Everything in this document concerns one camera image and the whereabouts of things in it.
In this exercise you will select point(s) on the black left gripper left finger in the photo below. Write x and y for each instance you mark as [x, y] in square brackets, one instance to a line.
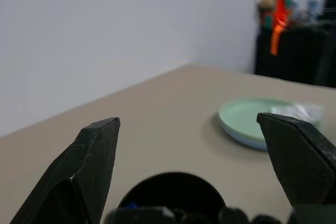
[84, 169]

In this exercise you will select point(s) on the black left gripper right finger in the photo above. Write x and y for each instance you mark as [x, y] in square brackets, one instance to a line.
[302, 161]

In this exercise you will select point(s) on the white tissue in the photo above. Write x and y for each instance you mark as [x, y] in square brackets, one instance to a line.
[296, 111]

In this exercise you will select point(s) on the light blue plate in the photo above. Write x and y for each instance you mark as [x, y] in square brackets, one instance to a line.
[252, 144]

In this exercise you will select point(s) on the light green plate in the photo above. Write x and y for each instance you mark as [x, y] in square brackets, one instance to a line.
[244, 116]

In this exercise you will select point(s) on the black plastic cup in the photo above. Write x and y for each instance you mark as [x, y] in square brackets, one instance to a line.
[173, 190]

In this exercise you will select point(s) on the black storage box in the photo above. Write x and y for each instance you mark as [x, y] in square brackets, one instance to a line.
[291, 56]

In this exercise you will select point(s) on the brown plush toy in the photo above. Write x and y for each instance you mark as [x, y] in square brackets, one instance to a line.
[266, 2]

